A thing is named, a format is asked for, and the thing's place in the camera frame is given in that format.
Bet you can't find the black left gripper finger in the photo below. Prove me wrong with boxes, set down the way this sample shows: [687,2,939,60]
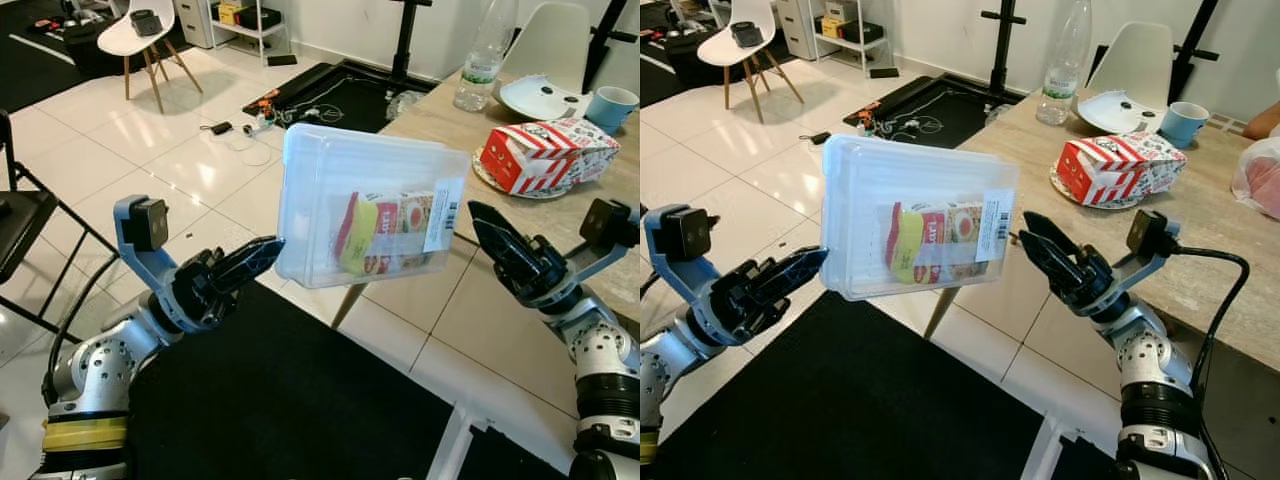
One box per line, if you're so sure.
[222,236,287,281]
[215,265,273,301]
[770,247,830,289]
[758,272,819,313]

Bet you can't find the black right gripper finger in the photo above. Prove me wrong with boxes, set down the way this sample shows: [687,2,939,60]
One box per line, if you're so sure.
[1030,250,1091,309]
[1020,213,1091,273]
[469,202,546,269]
[483,240,546,304]

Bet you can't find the clear plastic food container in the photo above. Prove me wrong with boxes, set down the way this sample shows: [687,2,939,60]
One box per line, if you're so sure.
[820,133,1021,301]
[275,123,471,291]

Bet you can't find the red yellow food packet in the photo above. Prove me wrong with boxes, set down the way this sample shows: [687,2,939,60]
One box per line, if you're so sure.
[885,200,986,286]
[333,190,436,278]

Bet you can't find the red white striped food box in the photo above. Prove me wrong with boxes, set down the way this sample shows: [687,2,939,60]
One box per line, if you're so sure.
[480,118,621,196]
[1057,132,1189,206]

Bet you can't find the black floor mat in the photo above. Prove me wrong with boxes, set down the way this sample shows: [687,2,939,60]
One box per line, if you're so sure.
[270,58,441,136]
[0,0,109,113]
[128,280,576,480]
[650,290,1111,480]
[845,72,1026,151]
[640,0,701,109]

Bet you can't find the light wooden table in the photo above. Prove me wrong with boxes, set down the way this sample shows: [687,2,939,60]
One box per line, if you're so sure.
[925,88,1280,373]
[328,68,641,331]

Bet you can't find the white plate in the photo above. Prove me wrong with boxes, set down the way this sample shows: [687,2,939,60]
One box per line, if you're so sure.
[497,72,593,121]
[1078,90,1171,136]

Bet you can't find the small orange tool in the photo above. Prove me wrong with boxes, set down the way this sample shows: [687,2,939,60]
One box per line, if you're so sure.
[243,88,291,129]
[855,105,891,141]

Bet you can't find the clear plastic water bottle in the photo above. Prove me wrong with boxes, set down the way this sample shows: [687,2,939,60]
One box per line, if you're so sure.
[453,0,518,113]
[1035,0,1094,126]

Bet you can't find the light blue cup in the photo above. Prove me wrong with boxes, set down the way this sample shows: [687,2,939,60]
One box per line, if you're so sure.
[1160,101,1211,149]
[584,86,639,134]

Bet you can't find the white floor tape strip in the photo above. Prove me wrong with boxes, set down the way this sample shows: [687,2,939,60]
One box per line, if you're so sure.
[1030,415,1079,480]
[430,403,473,480]

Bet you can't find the black folding chair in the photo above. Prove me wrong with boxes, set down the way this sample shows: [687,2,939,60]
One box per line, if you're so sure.
[0,108,121,346]

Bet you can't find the white plastic bag red print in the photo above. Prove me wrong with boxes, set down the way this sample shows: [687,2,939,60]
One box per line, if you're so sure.
[1232,137,1280,223]

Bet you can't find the white shell chair wooden legs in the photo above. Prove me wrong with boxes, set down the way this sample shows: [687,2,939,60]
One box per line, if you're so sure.
[697,0,804,124]
[1085,20,1176,113]
[500,0,593,96]
[97,0,204,114]

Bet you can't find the black pole stand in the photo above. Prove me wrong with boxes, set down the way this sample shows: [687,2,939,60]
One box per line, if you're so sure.
[980,0,1029,98]
[580,0,641,93]
[1165,0,1223,101]
[388,0,438,86]

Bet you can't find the white metal shelf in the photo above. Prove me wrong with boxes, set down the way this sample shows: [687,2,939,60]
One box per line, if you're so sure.
[815,0,901,79]
[205,0,298,68]

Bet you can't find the seated person in blue shirt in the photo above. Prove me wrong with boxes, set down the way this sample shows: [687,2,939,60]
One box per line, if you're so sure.
[1243,98,1280,141]

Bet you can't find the grey drawer cabinet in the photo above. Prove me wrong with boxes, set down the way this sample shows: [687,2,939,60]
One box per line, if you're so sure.
[775,0,823,59]
[172,0,216,49]

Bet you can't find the pale grey right wrist camera mount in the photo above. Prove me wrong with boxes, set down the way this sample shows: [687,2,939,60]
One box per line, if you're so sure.
[1090,208,1186,323]
[545,197,641,313]

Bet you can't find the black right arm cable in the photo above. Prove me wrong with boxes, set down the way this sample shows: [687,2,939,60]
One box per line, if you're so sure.
[1170,245,1256,480]

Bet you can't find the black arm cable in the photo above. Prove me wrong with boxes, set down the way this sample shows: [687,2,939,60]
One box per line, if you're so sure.
[42,250,121,401]
[1170,245,1256,480]

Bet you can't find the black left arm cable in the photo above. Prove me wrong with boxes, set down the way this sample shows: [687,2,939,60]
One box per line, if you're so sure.
[42,250,121,401]

